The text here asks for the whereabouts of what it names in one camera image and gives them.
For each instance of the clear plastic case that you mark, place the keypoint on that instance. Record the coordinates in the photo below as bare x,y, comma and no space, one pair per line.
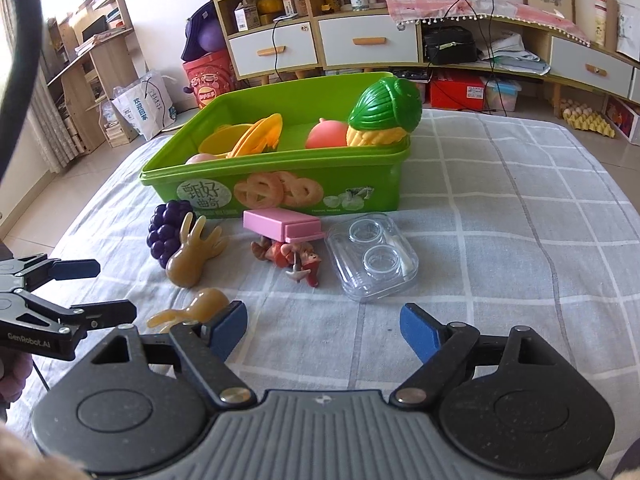
375,260

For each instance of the red printed bucket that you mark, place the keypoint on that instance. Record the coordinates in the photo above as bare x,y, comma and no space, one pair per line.
207,82

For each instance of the yellow egg tray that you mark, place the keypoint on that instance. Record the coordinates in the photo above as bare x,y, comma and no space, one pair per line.
587,117

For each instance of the toy corn half green husk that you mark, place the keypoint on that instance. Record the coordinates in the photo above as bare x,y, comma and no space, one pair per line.
385,102

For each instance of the purple plush toy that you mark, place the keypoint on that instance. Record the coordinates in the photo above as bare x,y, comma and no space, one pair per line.
205,35

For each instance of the pink rectangular block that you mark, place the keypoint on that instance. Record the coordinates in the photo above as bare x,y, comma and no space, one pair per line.
280,222

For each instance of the wooden shelf cabinet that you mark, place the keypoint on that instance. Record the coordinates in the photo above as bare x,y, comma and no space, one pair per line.
320,25

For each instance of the pink octopus toy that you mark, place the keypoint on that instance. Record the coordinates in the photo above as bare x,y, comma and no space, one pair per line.
325,135

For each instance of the pink fringed cloth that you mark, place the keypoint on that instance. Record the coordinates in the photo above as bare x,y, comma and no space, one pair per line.
425,7

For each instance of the white shopping bag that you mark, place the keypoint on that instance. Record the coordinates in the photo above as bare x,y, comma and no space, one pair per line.
145,107

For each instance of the small white carton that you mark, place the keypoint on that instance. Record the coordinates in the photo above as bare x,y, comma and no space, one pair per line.
246,17

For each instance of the wooden bookshelf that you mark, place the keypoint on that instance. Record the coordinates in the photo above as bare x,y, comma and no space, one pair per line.
95,70

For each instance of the yellow toy cup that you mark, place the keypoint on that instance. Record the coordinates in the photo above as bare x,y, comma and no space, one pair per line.
220,140

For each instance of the red brown toy figurine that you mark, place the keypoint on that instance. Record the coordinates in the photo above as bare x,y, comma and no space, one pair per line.
280,252

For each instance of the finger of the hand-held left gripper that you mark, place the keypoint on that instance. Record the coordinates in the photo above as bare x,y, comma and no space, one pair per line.
100,312
72,269

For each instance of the green plastic box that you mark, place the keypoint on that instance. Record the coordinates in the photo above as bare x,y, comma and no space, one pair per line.
380,190

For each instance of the red hanging decoration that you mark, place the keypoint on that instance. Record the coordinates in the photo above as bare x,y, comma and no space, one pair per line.
600,5

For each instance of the purple toy grapes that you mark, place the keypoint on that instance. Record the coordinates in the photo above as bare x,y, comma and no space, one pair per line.
162,230

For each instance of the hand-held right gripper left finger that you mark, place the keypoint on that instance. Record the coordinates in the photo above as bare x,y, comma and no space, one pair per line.
230,322

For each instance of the black bag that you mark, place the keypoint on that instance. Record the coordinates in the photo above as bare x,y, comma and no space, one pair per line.
450,45

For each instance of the red and white box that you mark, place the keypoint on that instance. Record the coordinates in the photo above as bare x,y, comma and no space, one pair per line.
622,117

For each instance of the red cardboard box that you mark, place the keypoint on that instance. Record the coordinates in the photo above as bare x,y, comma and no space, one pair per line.
457,92

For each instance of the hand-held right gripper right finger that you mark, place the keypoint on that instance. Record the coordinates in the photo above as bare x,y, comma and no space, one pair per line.
417,330

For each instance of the grey checked tablecloth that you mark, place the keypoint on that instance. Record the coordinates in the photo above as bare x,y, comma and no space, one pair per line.
500,235

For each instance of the curved wooden side cabinet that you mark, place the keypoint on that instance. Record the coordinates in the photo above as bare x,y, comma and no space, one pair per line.
525,60

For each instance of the brown rubber hand toy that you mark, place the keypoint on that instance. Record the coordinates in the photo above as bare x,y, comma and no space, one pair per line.
205,302
185,265

